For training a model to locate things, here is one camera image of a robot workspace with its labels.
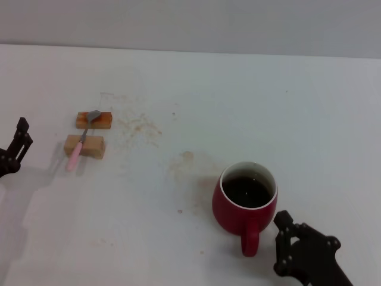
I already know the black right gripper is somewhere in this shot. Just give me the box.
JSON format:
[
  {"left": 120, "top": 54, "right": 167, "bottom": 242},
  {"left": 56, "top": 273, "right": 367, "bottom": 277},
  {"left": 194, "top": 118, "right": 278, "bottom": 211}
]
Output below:
[{"left": 273, "top": 210, "right": 354, "bottom": 286}]

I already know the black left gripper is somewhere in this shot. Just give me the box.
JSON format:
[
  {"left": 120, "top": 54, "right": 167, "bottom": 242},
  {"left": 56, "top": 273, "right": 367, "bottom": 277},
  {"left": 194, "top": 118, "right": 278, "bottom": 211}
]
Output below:
[{"left": 0, "top": 117, "right": 33, "bottom": 179}]

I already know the red ceramic coffee cup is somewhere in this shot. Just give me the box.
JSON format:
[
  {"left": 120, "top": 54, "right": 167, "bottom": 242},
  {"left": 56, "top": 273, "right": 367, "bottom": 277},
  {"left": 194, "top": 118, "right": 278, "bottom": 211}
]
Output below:
[{"left": 211, "top": 161, "right": 279, "bottom": 257}]

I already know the pink handled metal spoon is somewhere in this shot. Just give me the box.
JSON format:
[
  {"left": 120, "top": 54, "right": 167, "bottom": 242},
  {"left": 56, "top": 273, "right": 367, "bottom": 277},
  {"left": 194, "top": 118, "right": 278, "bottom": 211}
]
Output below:
[{"left": 65, "top": 110, "right": 102, "bottom": 172}]

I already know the plain light wooden block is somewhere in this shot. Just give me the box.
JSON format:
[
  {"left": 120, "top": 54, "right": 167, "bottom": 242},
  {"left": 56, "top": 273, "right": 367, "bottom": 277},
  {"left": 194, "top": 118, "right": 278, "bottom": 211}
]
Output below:
[{"left": 64, "top": 134, "right": 107, "bottom": 160}]

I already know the orange stained wooden block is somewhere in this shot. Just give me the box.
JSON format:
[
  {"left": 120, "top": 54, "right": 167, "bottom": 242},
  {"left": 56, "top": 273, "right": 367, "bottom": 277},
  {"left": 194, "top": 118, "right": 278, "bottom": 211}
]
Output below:
[{"left": 76, "top": 111, "right": 113, "bottom": 130}]

